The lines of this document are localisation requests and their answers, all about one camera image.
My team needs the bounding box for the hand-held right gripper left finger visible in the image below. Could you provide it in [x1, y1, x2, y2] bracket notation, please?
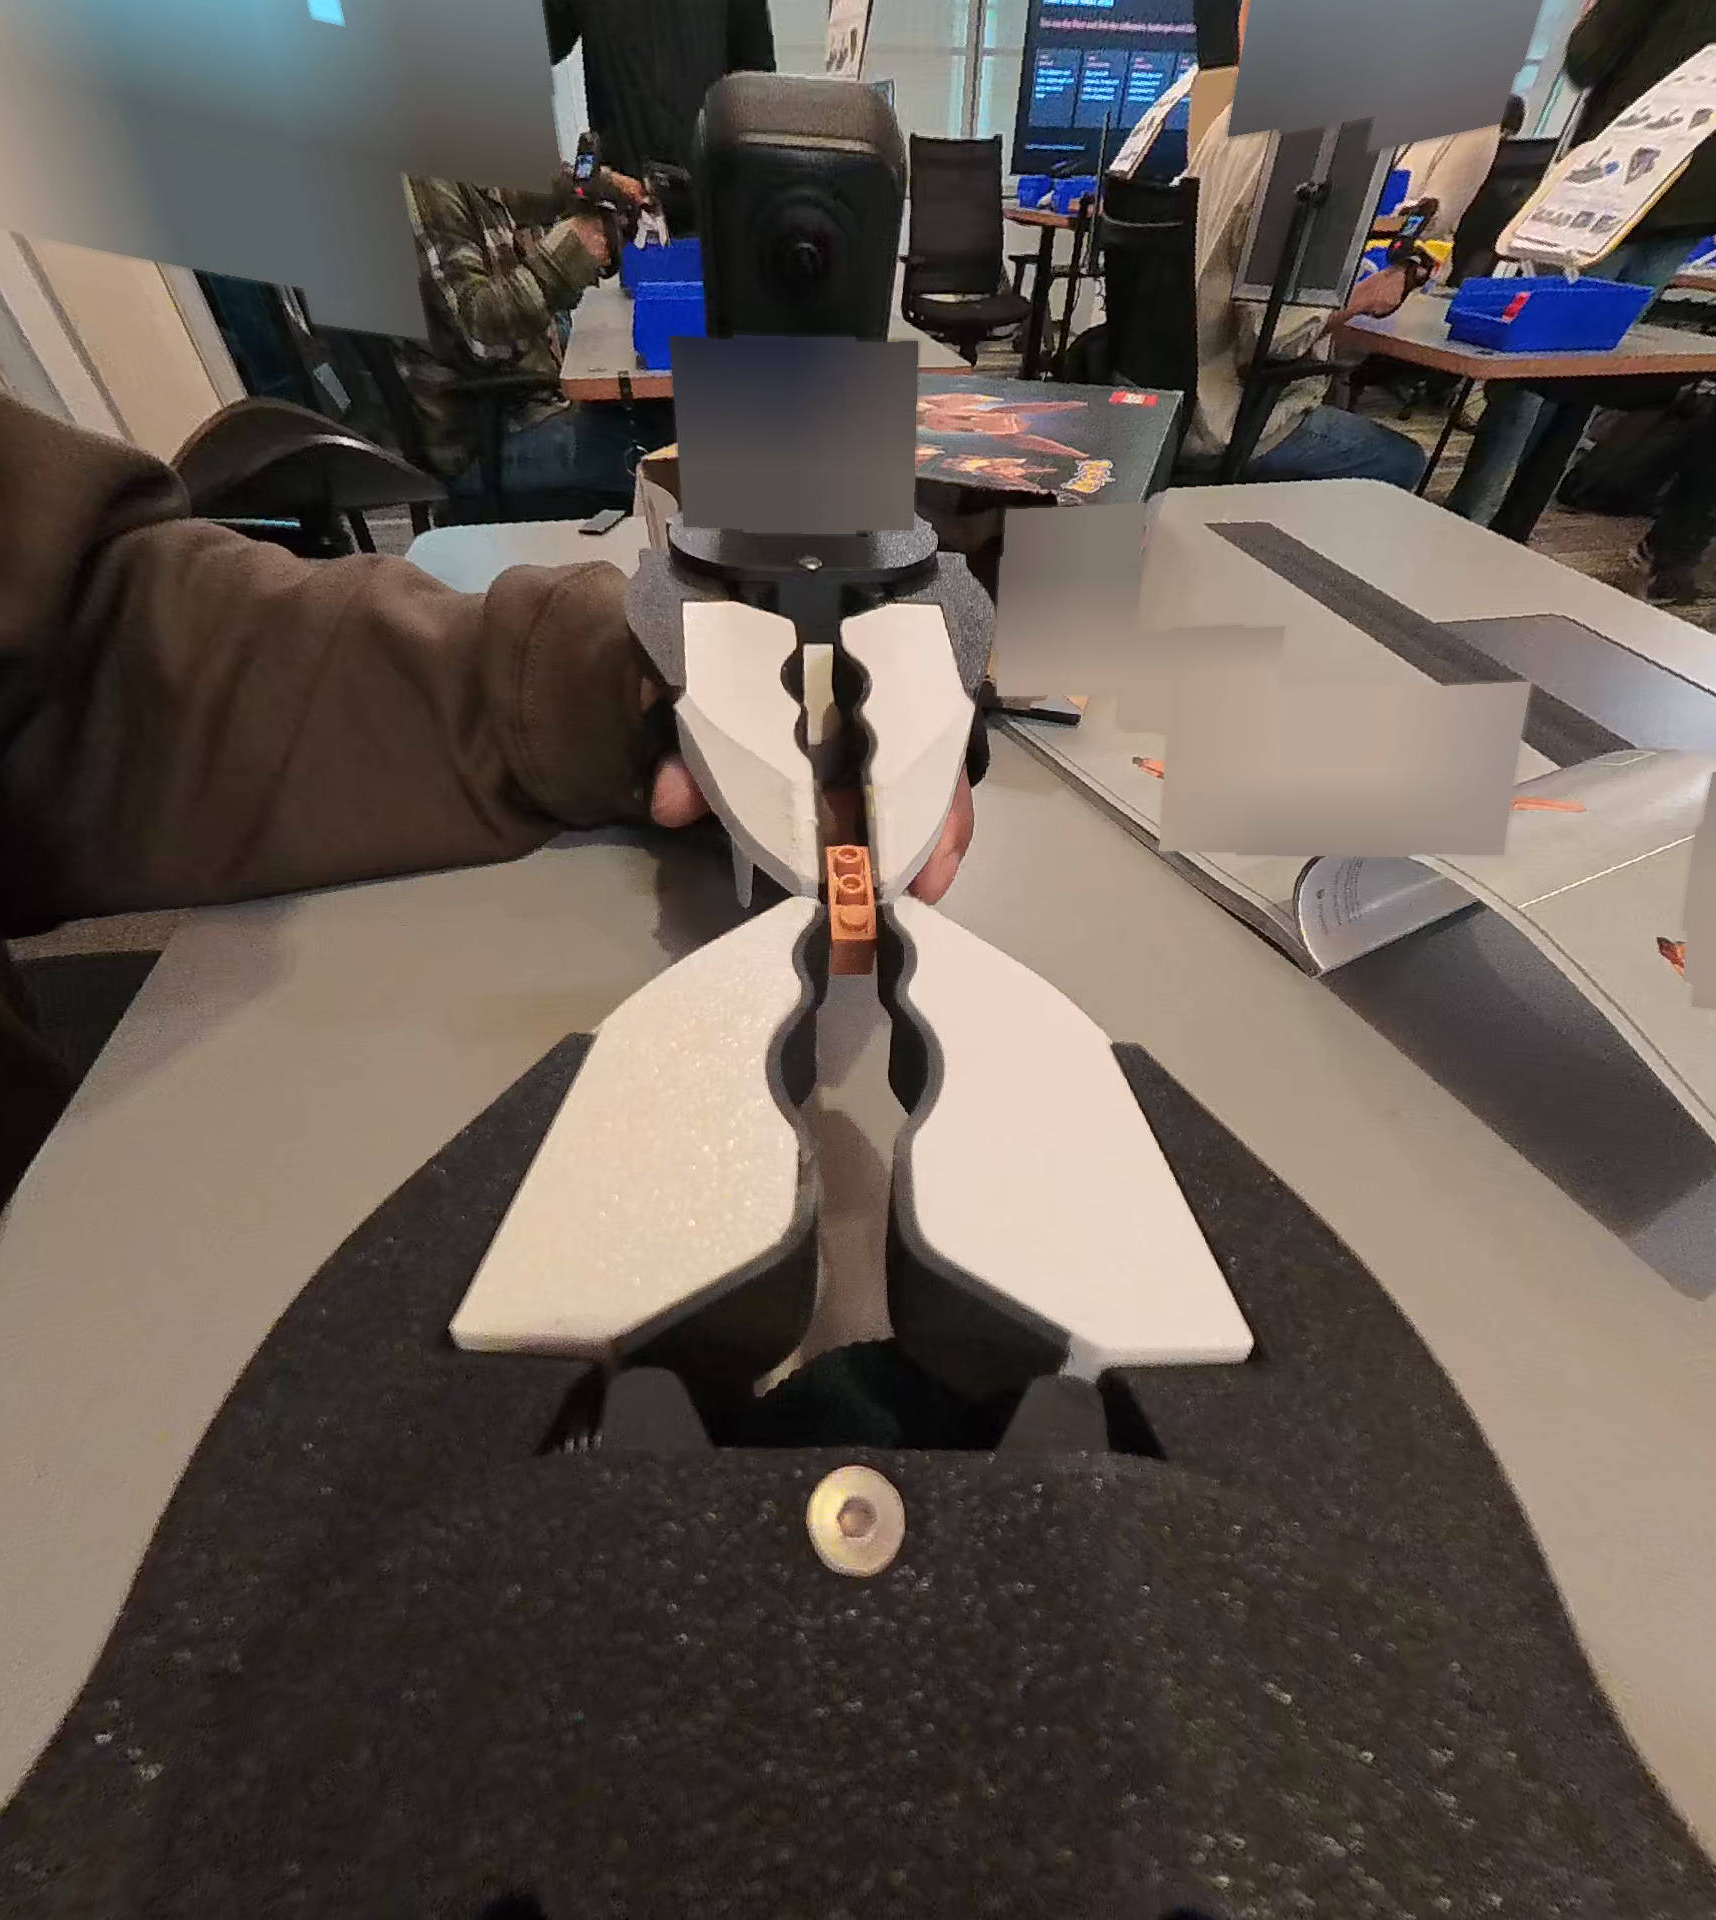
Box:
[443, 890, 819, 1361]

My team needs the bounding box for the wooden-edged table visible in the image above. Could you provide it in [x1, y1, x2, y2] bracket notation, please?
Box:
[1328, 284, 1716, 375]

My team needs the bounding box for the grey desk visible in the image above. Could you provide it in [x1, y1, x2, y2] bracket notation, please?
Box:
[0, 478, 1716, 1920]

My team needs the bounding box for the dark wall screen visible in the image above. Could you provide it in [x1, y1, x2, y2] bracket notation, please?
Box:
[1010, 0, 1199, 177]

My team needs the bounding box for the black office chair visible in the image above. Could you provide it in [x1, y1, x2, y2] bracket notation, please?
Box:
[170, 399, 443, 556]
[895, 135, 1035, 367]
[1093, 169, 1199, 394]

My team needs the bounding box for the printed toy set box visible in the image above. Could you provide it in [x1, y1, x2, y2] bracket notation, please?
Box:
[635, 384, 1189, 523]

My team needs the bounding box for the person's left forearm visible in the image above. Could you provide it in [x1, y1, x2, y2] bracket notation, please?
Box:
[0, 323, 665, 939]

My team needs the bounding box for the blue plastic bin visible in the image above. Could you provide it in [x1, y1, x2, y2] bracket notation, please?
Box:
[618, 234, 707, 373]
[1448, 275, 1656, 361]

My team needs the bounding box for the person's left hand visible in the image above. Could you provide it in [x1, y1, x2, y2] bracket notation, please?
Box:
[640, 751, 979, 908]

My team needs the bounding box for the open instruction booklet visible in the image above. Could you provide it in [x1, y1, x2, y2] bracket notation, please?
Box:
[1000, 680, 1716, 1263]

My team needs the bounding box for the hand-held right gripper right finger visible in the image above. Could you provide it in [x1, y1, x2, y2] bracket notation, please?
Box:
[876, 900, 1265, 1371]

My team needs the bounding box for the orange toy brick assembly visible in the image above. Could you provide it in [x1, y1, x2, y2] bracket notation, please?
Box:
[819, 838, 876, 977]

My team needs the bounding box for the printed instruction sheet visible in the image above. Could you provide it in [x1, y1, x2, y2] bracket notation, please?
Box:
[1492, 40, 1716, 275]
[1108, 65, 1197, 177]

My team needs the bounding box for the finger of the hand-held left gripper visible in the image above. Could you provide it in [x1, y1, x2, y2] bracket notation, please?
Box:
[665, 592, 827, 890]
[843, 603, 979, 908]

